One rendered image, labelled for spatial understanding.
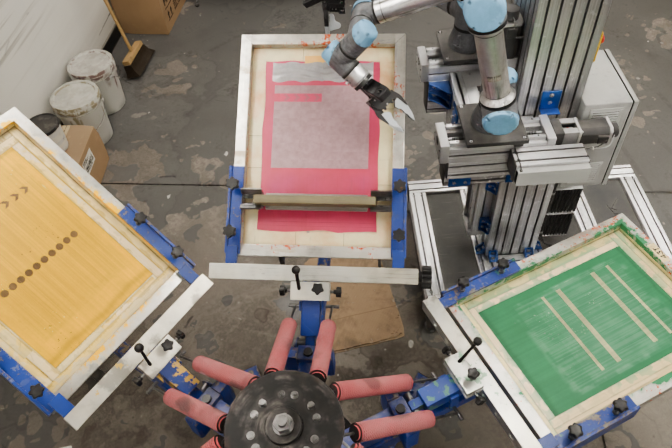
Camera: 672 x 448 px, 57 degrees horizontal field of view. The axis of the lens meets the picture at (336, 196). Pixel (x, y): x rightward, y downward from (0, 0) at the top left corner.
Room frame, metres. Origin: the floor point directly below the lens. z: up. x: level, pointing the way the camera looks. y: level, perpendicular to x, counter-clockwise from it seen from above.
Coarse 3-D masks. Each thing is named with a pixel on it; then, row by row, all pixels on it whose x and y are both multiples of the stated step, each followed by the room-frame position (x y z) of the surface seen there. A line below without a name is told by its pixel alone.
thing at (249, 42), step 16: (400, 48) 1.78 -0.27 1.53; (240, 64) 1.81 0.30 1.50; (400, 64) 1.73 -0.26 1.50; (240, 80) 1.76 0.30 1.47; (400, 80) 1.68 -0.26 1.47; (240, 96) 1.71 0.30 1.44; (240, 112) 1.66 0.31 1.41; (400, 112) 1.59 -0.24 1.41; (240, 128) 1.61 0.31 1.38; (240, 144) 1.56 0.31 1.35; (400, 144) 1.49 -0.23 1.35; (240, 160) 1.52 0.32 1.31; (400, 160) 1.44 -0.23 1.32; (272, 256) 1.24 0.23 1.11; (288, 256) 1.22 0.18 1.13; (304, 256) 1.21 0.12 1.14; (320, 256) 1.20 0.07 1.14; (336, 256) 1.20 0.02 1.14; (352, 256) 1.19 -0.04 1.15; (368, 256) 1.18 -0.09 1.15; (384, 256) 1.18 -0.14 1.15
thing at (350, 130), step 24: (336, 96) 1.69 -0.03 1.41; (360, 96) 1.68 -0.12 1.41; (336, 120) 1.62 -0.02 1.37; (360, 120) 1.61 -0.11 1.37; (336, 144) 1.55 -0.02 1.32; (360, 144) 1.53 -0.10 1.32; (336, 168) 1.47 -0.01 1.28; (360, 168) 1.46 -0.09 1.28; (336, 192) 1.40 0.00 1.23; (360, 192) 1.39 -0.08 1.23; (336, 216) 1.33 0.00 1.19; (360, 216) 1.32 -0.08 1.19
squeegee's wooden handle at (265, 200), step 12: (264, 204) 1.35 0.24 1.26; (276, 204) 1.34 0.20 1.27; (288, 204) 1.33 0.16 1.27; (300, 204) 1.32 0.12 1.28; (312, 204) 1.31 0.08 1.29; (324, 204) 1.31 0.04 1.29; (336, 204) 1.30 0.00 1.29; (348, 204) 1.29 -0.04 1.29; (360, 204) 1.29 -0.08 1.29; (372, 204) 1.28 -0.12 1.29
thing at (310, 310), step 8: (304, 304) 1.05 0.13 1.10; (312, 304) 1.05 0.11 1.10; (320, 304) 1.05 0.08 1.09; (304, 312) 1.03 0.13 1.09; (312, 312) 1.03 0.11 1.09; (320, 312) 1.03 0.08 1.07; (304, 320) 1.01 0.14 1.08; (312, 320) 1.00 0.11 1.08; (320, 320) 1.02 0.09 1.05; (304, 328) 0.99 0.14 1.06; (312, 328) 0.98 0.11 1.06
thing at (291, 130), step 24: (264, 120) 1.65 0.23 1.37; (288, 120) 1.64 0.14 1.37; (312, 120) 1.63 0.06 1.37; (264, 144) 1.58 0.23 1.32; (288, 144) 1.57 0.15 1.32; (312, 144) 1.56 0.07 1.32; (264, 168) 1.51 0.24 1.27; (288, 168) 1.50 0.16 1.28; (312, 168) 1.48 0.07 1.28; (264, 192) 1.43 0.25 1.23; (288, 192) 1.42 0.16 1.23; (312, 192) 1.41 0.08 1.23; (264, 216) 1.36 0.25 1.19; (288, 216) 1.35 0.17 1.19; (312, 216) 1.34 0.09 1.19
